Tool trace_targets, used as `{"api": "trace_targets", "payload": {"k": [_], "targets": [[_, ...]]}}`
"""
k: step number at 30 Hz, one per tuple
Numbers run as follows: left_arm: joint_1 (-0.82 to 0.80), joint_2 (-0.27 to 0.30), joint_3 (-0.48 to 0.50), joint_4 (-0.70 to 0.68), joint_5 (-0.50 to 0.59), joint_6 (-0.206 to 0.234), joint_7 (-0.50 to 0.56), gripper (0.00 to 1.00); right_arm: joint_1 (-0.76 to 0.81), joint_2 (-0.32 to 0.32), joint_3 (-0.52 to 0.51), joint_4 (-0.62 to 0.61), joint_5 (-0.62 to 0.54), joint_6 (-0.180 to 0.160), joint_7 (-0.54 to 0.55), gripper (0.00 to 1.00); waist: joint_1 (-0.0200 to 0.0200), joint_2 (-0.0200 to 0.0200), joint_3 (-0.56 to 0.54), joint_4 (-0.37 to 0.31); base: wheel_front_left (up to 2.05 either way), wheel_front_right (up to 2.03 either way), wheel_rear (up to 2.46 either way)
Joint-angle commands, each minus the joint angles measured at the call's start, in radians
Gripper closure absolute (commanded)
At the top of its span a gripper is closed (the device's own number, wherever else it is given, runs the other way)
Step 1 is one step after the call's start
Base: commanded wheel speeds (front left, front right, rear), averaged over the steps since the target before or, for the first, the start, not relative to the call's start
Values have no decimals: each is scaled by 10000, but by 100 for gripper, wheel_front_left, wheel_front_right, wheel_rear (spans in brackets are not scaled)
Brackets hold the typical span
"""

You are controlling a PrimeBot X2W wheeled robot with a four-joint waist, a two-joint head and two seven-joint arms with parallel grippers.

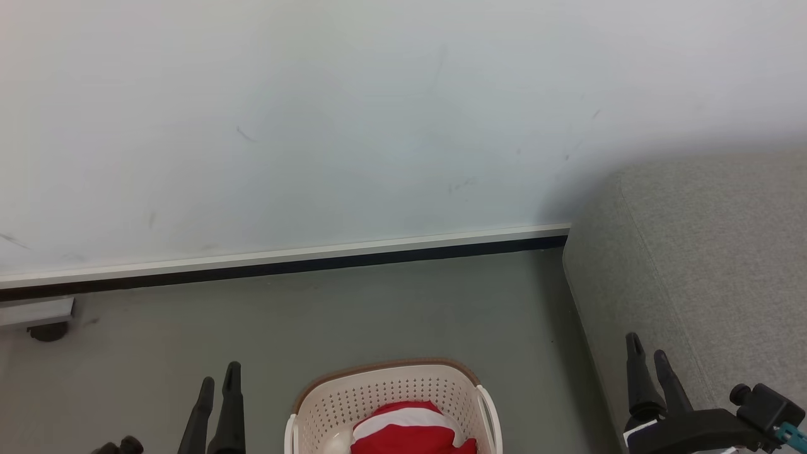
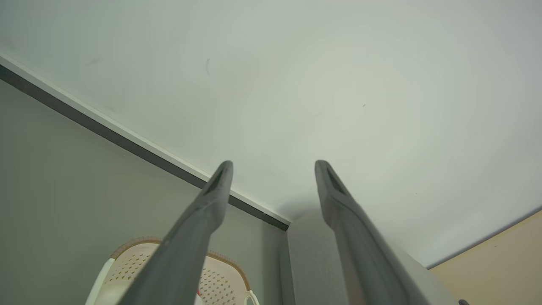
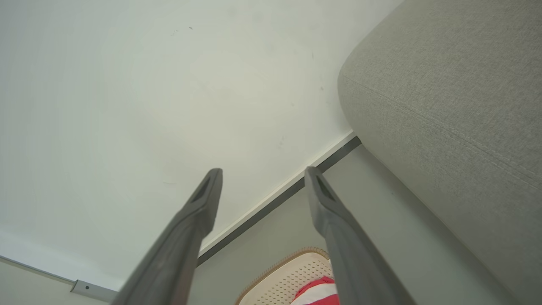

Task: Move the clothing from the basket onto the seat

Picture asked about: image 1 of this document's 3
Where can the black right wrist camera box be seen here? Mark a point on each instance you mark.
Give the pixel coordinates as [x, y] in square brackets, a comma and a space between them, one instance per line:
[769, 407]

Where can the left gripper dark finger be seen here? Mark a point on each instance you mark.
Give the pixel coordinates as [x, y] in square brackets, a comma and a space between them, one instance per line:
[231, 416]
[198, 419]

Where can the red garment with white stripe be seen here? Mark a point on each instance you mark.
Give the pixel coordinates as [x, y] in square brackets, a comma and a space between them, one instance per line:
[410, 429]

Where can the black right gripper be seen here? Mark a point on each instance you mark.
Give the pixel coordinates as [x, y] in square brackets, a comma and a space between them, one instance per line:
[693, 432]

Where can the grey fabric sofa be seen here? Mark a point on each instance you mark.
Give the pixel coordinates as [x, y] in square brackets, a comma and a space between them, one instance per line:
[712, 265]

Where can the cream plastic laundry basket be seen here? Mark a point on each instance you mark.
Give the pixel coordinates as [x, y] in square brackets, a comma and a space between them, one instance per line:
[391, 388]

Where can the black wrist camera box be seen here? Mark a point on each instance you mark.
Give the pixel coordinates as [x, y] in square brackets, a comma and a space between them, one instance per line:
[769, 407]
[126, 446]

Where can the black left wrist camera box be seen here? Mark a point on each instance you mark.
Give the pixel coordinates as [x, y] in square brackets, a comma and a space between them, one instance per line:
[126, 446]

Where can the white and black baseboard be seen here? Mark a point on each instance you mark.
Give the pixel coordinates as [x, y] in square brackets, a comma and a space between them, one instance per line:
[284, 260]

